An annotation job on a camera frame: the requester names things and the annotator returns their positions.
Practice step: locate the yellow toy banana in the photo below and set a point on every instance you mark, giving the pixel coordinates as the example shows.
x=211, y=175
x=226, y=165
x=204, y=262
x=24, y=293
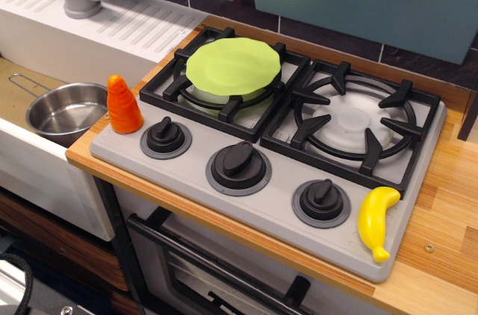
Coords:
x=372, y=220

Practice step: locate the green plastic plate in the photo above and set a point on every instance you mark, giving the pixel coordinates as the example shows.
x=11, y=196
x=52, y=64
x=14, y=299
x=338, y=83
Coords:
x=233, y=66

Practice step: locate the white toy sink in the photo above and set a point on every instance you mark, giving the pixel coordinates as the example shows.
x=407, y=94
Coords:
x=45, y=46

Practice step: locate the left black burner grate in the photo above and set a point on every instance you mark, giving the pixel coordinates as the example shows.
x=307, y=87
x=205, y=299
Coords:
x=243, y=116

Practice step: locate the black burner grate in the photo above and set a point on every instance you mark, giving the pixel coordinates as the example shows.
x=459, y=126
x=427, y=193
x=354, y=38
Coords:
x=243, y=116
x=364, y=129

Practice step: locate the right black burner grate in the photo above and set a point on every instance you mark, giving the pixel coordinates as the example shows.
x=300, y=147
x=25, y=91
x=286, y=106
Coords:
x=364, y=129

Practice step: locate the left black stove knob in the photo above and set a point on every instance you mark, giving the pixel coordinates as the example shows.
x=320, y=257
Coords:
x=165, y=140

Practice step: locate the black stove knob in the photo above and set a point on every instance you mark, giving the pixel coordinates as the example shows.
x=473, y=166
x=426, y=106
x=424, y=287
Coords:
x=165, y=140
x=321, y=204
x=238, y=170

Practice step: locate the orange toy carrot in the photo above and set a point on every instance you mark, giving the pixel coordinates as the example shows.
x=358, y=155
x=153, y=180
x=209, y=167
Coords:
x=124, y=112

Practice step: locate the middle black stove knob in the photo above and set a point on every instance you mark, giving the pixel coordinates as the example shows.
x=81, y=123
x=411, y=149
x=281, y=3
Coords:
x=238, y=170

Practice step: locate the right black stove knob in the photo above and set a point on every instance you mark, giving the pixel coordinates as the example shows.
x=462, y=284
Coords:
x=321, y=204

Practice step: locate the grey toy stove top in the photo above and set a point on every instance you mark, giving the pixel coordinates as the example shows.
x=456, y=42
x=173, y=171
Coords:
x=269, y=210

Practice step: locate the small steel pot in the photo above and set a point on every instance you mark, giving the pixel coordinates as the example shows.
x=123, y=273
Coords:
x=64, y=113

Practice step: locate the toy oven door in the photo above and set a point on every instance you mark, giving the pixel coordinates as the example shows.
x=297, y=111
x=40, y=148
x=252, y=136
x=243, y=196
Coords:
x=201, y=272

